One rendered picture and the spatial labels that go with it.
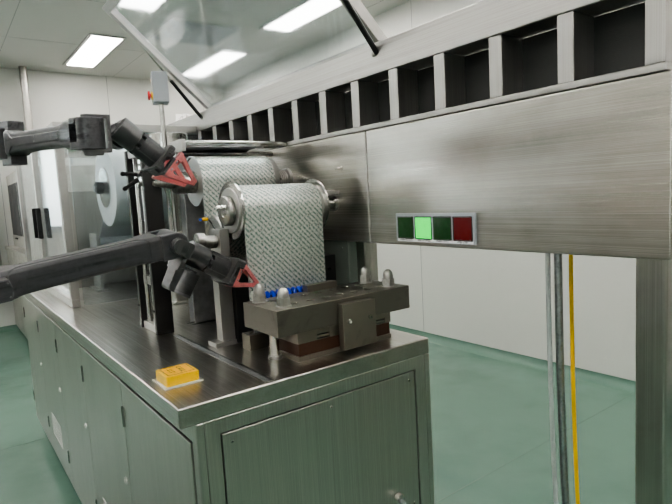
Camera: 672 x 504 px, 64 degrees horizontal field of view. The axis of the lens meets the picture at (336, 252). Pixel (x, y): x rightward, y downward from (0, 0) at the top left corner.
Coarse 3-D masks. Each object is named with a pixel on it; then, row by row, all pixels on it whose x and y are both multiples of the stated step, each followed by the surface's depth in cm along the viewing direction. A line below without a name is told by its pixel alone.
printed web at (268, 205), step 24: (216, 168) 155; (240, 168) 159; (264, 168) 164; (216, 192) 154; (264, 192) 138; (288, 192) 142; (312, 192) 146; (192, 216) 165; (264, 216) 137; (288, 216) 141; (312, 216) 146; (192, 240) 166; (240, 240) 146
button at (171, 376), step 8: (168, 368) 116; (176, 368) 116; (184, 368) 116; (192, 368) 115; (160, 376) 113; (168, 376) 111; (176, 376) 112; (184, 376) 113; (192, 376) 114; (168, 384) 111; (176, 384) 112
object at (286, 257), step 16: (256, 240) 136; (272, 240) 139; (288, 240) 141; (304, 240) 144; (320, 240) 148; (256, 256) 136; (272, 256) 139; (288, 256) 142; (304, 256) 145; (320, 256) 148; (256, 272) 136; (272, 272) 139; (288, 272) 142; (304, 272) 145; (320, 272) 148; (272, 288) 139
